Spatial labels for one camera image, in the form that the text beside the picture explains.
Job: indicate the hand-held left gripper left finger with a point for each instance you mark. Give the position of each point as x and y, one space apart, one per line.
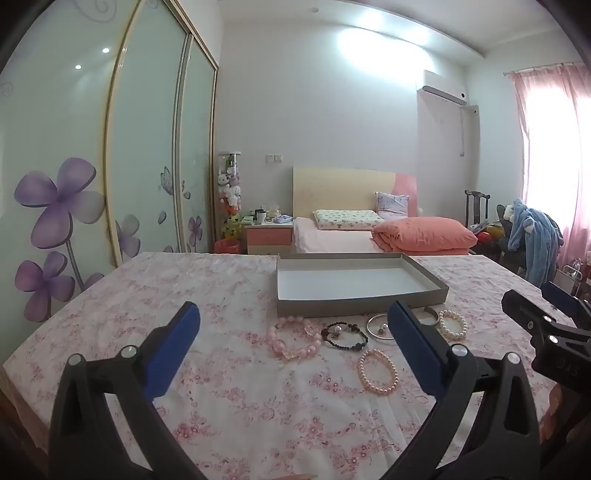
173 350

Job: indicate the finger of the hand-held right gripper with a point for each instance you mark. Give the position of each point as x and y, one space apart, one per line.
526 309
565 297

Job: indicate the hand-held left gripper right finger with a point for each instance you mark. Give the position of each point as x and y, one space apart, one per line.
415 350

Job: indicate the wide silver cuff bangle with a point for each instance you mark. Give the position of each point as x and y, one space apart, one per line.
434 318

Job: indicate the thin silver bangle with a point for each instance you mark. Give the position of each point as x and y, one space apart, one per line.
372 335

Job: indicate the grey cardboard tray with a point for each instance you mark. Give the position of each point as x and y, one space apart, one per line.
346 281

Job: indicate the metal rack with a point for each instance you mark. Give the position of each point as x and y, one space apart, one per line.
571 277

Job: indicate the blue fleece garment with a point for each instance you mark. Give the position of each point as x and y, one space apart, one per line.
535 240

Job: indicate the pile of colourful toys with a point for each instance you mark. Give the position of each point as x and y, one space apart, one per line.
489 235

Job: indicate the white plush toy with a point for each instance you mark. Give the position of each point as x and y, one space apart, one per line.
509 211

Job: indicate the dark wooden chair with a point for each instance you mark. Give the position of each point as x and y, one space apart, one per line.
476 207

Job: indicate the red trash bin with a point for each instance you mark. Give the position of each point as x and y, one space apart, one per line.
226 246

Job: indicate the folded orange quilt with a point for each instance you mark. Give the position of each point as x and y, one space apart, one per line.
425 233

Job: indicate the bed with pink sheet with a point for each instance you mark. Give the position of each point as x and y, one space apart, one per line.
332 240

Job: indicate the lilac patterned pillow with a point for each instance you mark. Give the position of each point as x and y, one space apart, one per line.
392 204

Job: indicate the pink and beige nightstand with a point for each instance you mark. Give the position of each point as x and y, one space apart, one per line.
270 237

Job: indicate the white patterned pillow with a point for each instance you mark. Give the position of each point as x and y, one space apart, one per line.
344 219

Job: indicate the white mug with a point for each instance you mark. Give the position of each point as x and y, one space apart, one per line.
261 217

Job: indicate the pink curtain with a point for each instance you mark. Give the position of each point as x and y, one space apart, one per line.
545 138

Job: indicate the blue item on nightstand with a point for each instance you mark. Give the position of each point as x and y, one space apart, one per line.
282 219

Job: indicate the plush toy display tube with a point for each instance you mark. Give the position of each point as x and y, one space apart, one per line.
229 184

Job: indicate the beige and pink headboard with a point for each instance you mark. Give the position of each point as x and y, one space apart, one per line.
341 189

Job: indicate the white pipe cover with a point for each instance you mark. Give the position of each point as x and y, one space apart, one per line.
471 129

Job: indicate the sliding door flower wardrobe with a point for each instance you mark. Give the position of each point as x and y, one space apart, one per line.
147 138

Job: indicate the white air conditioner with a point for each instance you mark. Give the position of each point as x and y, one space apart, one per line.
443 87

